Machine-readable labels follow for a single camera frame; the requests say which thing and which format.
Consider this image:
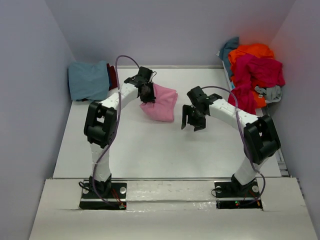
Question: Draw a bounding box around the folded dark red t shirt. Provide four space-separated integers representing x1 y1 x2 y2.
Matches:
106 63 118 90

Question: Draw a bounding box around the magenta t shirt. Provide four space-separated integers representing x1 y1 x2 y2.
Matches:
231 54 286 114

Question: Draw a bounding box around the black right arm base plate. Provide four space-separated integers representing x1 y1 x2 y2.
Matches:
210 180 263 210

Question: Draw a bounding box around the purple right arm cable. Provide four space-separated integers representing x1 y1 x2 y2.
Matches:
199 86 266 208

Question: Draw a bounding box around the clear plastic bin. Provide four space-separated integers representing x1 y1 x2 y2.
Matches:
216 50 235 90

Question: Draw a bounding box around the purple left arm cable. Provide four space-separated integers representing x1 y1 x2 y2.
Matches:
91 54 142 207

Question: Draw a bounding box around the pink t shirt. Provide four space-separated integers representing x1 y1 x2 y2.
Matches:
140 83 178 123

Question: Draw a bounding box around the teal t shirt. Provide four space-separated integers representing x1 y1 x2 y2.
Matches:
218 36 240 68

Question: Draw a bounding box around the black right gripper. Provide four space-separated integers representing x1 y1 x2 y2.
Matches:
181 104 207 132

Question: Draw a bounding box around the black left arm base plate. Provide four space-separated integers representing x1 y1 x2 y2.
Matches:
78 180 127 211

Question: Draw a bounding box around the folded light blue t shirt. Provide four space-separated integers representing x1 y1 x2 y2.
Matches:
68 60 110 101

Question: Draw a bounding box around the grey t shirt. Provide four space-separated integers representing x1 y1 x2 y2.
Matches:
254 85 282 104

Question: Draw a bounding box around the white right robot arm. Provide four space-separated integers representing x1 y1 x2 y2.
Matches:
181 86 281 198

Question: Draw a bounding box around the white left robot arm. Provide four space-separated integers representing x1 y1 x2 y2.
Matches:
83 66 156 199

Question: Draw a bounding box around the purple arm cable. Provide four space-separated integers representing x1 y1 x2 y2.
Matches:
199 86 266 208
91 54 142 207

